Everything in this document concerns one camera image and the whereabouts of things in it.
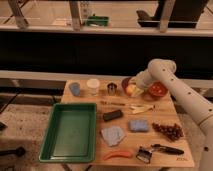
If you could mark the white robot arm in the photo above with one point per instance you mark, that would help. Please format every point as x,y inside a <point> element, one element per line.
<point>200,109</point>

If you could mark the small metal cup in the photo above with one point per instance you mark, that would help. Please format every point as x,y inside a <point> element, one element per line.
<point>112,88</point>

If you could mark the white plastic cup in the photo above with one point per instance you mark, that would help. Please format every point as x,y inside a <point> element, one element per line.
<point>93,86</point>

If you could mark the blue plastic cup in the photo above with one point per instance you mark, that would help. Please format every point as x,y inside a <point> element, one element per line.
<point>75,88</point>

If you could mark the thin wooden stick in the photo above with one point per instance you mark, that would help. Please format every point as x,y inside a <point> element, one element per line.
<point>112,103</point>

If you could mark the purple bowl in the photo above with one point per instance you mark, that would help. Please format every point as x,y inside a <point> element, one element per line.
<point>125,83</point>

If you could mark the black rectangular block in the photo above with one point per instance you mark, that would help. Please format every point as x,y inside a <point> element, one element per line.
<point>112,115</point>

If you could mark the blue sponge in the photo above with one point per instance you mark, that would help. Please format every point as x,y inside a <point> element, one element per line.
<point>138,126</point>

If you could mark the blue folded cloth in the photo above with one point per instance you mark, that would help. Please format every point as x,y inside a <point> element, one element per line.
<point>113,135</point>

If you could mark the orange bowl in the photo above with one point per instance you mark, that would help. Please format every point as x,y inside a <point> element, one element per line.
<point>157,90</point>

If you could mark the green plastic tray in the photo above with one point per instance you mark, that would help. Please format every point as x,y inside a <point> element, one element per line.
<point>71,134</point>

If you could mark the green box on shelf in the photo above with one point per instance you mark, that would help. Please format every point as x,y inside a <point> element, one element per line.
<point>97,20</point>

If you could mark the orange carrot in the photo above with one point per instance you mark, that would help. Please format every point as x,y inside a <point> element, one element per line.
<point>118,153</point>

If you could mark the small metal grater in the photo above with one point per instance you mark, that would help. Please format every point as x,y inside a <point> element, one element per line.
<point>144,154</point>

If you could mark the bunch of red grapes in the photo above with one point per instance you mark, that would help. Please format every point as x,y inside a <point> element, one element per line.
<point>172,132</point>

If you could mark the black object on floor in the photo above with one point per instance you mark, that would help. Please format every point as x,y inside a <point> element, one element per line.
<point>20,151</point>

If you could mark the black handled peeler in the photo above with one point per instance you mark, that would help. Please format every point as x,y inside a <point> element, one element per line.
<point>167,149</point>

